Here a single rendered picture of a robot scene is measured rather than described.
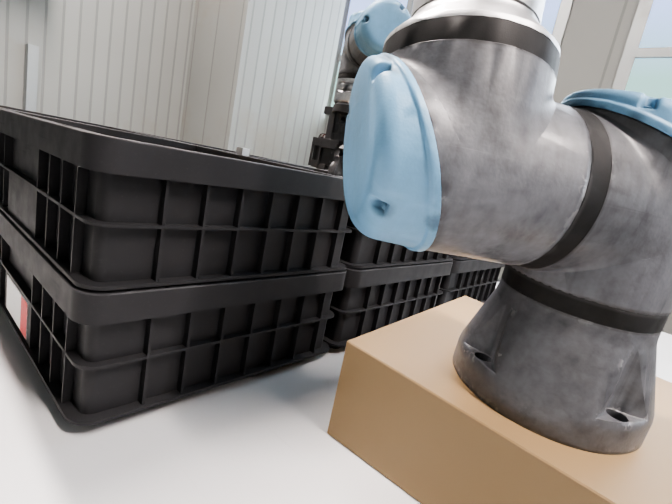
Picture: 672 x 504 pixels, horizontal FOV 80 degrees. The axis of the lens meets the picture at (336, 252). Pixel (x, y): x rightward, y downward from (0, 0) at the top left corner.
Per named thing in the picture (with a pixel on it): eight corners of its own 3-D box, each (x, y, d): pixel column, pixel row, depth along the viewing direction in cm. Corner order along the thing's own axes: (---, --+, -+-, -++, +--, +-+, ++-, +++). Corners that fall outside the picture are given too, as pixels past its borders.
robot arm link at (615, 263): (718, 327, 28) (822, 125, 24) (547, 299, 25) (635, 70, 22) (591, 269, 39) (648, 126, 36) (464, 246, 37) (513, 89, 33)
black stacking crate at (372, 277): (440, 323, 75) (456, 261, 73) (334, 358, 53) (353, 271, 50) (297, 260, 100) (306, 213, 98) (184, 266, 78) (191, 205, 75)
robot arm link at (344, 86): (385, 91, 73) (361, 77, 67) (380, 116, 74) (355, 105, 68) (352, 89, 78) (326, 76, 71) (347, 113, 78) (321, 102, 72)
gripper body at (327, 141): (331, 173, 82) (343, 111, 79) (365, 180, 77) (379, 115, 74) (306, 168, 75) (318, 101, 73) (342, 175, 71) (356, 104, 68)
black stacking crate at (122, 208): (349, 278, 50) (369, 188, 48) (80, 309, 28) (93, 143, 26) (190, 210, 75) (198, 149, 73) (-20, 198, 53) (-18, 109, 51)
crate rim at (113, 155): (367, 203, 48) (372, 183, 48) (89, 171, 26) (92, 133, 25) (197, 159, 74) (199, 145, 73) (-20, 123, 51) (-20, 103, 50)
